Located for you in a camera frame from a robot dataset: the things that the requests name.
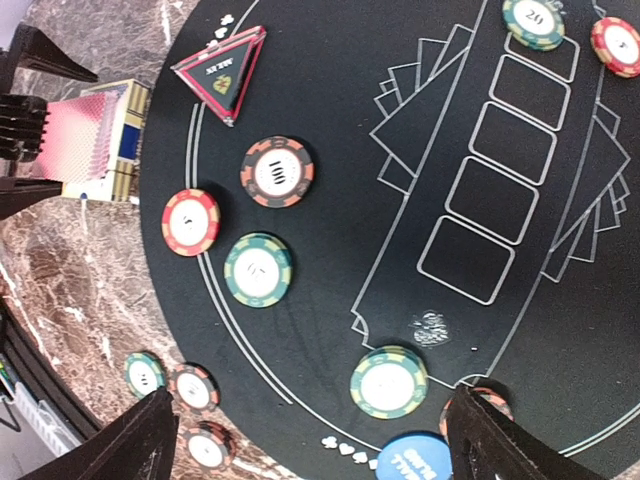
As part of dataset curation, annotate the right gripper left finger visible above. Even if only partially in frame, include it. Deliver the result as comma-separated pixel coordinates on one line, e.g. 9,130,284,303
24,387,179,479

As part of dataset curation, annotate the round black poker mat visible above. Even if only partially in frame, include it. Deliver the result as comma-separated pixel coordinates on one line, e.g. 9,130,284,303
141,1,639,479

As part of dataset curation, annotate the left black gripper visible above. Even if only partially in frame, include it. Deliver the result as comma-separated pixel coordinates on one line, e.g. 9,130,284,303
1,24,98,220

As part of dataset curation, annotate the green poker chip stack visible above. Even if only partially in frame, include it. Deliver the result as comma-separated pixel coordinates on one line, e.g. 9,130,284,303
124,352,166,399

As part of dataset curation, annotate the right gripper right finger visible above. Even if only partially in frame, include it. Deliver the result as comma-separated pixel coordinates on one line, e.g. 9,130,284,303
447,386,600,480

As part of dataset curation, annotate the blue small blind button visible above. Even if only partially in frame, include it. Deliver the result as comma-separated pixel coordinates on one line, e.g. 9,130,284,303
375,433,453,480

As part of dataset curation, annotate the triangular red dealer button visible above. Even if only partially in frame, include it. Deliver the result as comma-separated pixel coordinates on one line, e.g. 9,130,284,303
171,26,267,127

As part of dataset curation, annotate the yellow playing card box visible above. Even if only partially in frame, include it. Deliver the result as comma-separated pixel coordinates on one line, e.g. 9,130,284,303
61,79,150,202

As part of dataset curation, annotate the red playing card deck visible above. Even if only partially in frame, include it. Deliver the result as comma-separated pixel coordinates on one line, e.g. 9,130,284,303
32,90,123,183

